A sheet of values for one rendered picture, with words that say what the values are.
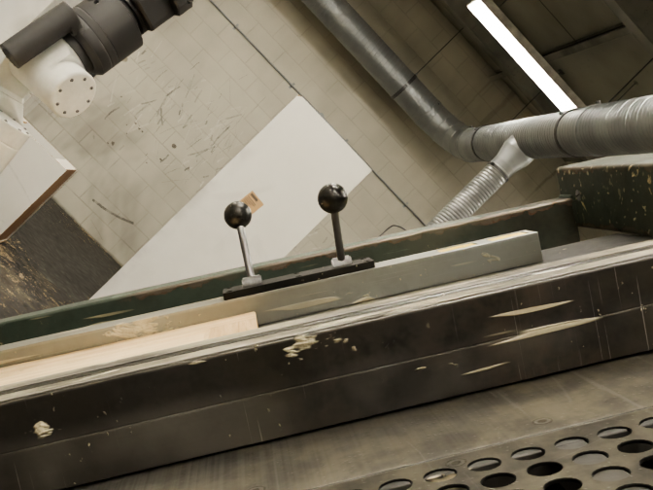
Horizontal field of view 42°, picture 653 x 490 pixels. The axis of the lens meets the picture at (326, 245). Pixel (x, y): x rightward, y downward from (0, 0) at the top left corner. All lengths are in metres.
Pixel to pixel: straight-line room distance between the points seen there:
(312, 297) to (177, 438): 0.52
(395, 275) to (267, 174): 3.61
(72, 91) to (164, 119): 8.03
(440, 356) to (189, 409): 0.18
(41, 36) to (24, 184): 4.93
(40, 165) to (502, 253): 5.05
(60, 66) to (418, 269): 0.51
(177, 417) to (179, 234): 4.12
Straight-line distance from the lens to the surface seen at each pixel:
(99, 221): 9.21
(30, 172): 6.01
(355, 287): 1.11
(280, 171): 4.71
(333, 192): 1.05
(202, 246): 4.72
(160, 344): 1.03
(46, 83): 1.11
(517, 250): 1.15
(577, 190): 1.41
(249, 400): 0.61
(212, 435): 0.62
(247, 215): 1.15
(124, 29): 1.15
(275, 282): 1.10
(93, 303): 1.36
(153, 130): 9.14
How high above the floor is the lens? 1.47
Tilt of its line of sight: 1 degrees up
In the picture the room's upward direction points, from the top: 45 degrees clockwise
